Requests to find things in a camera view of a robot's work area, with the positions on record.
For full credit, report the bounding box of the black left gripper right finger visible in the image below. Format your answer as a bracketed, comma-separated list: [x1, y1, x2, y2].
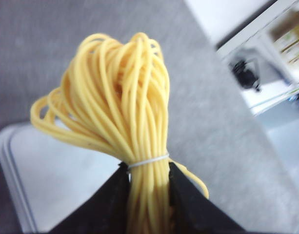
[169, 162, 246, 234]

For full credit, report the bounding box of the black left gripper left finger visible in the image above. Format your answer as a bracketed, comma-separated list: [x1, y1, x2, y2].
[50, 162, 130, 234]

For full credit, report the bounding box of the yellow vermicelli bundle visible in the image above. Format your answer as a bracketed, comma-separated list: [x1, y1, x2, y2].
[30, 32, 210, 234]

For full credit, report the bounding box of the silver digital kitchen scale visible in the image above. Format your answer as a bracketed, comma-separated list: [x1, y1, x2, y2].
[0, 123, 121, 234]

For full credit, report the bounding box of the white shelf unit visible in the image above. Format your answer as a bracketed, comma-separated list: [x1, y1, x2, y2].
[218, 0, 299, 116]

